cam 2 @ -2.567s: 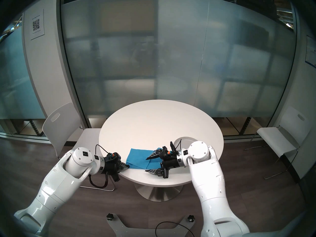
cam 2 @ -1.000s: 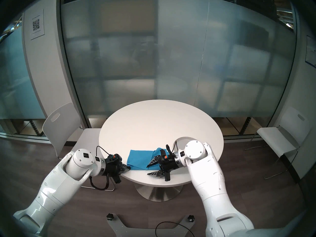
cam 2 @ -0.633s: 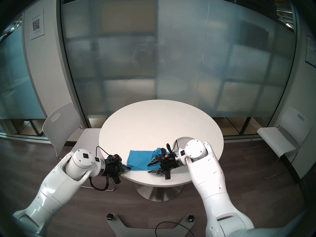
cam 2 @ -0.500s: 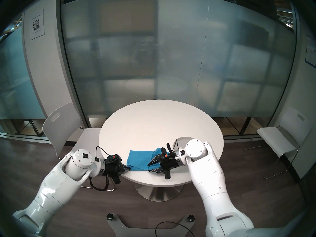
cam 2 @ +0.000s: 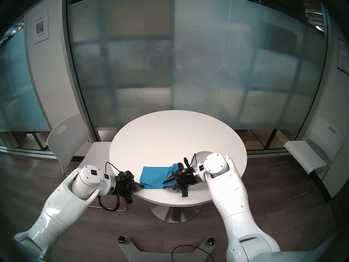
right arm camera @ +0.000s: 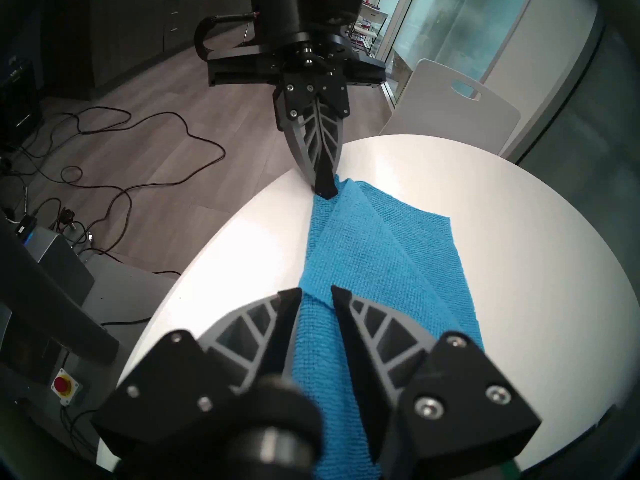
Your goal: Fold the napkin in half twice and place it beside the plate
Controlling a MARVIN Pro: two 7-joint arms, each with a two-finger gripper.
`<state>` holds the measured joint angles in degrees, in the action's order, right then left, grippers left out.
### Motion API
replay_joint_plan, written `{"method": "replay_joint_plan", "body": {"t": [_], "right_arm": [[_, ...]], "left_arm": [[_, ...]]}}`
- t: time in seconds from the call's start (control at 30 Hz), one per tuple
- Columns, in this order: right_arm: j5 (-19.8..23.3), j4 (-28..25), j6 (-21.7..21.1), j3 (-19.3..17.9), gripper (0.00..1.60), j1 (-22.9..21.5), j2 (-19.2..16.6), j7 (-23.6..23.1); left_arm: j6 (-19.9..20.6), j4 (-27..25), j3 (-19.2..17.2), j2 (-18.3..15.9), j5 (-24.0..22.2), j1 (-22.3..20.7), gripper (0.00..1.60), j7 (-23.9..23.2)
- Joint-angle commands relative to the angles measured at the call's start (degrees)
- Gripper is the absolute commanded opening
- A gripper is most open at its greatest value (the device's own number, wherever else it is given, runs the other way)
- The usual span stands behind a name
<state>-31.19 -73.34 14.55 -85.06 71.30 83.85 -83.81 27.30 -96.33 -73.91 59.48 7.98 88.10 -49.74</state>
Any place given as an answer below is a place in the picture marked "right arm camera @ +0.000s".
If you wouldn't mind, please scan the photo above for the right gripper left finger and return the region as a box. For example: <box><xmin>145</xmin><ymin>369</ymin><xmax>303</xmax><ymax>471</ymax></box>
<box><xmin>91</xmin><ymin>287</ymin><xmax>303</xmax><ymax>458</ymax></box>

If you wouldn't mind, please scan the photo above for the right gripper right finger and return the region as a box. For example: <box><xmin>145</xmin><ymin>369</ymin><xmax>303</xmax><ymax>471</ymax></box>
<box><xmin>331</xmin><ymin>285</ymin><xmax>544</xmax><ymax>480</ymax></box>

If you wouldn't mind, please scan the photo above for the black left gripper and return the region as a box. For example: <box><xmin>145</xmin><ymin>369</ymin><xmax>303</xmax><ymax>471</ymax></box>
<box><xmin>207</xmin><ymin>0</ymin><xmax>388</xmax><ymax>200</ymax></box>

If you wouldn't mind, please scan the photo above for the blue cloth napkin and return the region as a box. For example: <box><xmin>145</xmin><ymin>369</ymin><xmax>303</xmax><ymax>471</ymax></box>
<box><xmin>292</xmin><ymin>174</ymin><xmax>485</xmax><ymax>480</ymax></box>

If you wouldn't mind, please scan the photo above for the white plastic chair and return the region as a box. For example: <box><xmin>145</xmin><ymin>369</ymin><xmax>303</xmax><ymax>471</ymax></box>
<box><xmin>378</xmin><ymin>59</ymin><xmax>522</xmax><ymax>157</ymax></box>

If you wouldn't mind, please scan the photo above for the red emergency stop button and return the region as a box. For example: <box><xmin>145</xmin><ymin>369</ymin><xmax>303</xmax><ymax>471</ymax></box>
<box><xmin>51</xmin><ymin>369</ymin><xmax>80</xmax><ymax>405</ymax></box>

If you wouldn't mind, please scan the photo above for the grey control box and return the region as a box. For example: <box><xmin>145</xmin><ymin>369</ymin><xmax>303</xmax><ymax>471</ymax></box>
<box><xmin>17</xmin><ymin>214</ymin><xmax>96</xmax><ymax>306</ymax></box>

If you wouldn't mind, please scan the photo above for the dark cabinet row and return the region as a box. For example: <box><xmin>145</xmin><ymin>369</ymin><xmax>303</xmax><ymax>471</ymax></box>
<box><xmin>45</xmin><ymin>0</ymin><xmax>252</xmax><ymax>101</ymax></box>

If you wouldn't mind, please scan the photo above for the black floor cable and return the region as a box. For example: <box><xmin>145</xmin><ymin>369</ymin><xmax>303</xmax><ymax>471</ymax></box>
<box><xmin>15</xmin><ymin>106</ymin><xmax>227</xmax><ymax>280</ymax></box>

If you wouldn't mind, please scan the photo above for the grey metal robot base plate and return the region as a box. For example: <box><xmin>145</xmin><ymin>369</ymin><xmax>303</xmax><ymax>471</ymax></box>
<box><xmin>80</xmin><ymin>256</ymin><xmax>179</xmax><ymax>326</ymax></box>

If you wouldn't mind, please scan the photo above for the dark robot torso frame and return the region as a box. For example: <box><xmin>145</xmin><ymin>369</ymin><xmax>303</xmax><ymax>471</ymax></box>
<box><xmin>0</xmin><ymin>224</ymin><xmax>121</xmax><ymax>367</ymax></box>

